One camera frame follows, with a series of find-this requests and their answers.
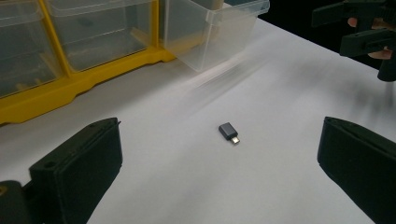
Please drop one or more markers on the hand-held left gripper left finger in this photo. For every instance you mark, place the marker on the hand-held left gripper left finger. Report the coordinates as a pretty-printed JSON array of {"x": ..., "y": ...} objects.
[{"x": 77, "y": 174}]

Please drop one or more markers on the set of clear organizer drawers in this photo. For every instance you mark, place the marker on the set of clear organizer drawers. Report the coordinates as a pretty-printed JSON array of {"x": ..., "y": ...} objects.
[{"x": 102, "y": 37}]

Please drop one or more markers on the small grey USB adapter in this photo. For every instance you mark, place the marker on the small grey USB adapter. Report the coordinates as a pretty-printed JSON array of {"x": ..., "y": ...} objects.
[{"x": 228, "y": 130}]

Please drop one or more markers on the white table board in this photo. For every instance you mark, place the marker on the white table board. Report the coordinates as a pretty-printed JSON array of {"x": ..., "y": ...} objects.
[{"x": 186, "y": 186}]

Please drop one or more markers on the clear plastic drawer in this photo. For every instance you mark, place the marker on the clear plastic drawer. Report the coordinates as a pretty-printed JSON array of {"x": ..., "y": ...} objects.
[{"x": 202, "y": 40}]

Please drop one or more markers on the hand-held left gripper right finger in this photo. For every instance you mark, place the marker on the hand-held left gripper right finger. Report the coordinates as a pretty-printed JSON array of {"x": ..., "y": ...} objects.
[{"x": 364, "y": 168}]

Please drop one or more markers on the yellow black storage organizer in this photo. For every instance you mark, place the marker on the yellow black storage organizer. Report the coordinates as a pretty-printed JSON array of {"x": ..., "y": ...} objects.
[{"x": 77, "y": 84}]

